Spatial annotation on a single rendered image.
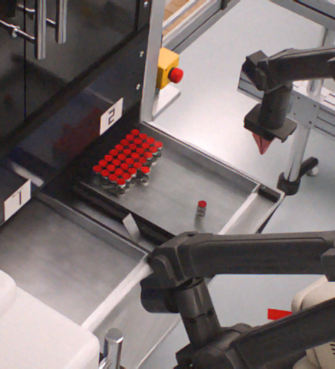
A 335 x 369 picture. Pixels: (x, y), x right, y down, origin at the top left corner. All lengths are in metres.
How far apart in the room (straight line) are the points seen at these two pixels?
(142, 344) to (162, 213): 0.37
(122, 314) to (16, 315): 0.85
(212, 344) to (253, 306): 1.68
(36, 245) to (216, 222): 0.42
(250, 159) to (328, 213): 0.37
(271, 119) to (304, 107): 1.14
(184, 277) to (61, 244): 0.69
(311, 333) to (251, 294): 1.85
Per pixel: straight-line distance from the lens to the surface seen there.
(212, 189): 2.34
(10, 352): 1.22
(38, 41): 1.76
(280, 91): 2.02
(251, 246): 1.44
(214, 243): 1.49
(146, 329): 2.06
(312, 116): 3.21
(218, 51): 4.17
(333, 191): 3.67
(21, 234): 2.21
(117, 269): 2.15
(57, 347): 1.22
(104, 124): 2.27
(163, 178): 2.35
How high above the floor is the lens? 2.56
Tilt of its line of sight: 46 degrees down
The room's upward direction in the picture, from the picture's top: 8 degrees clockwise
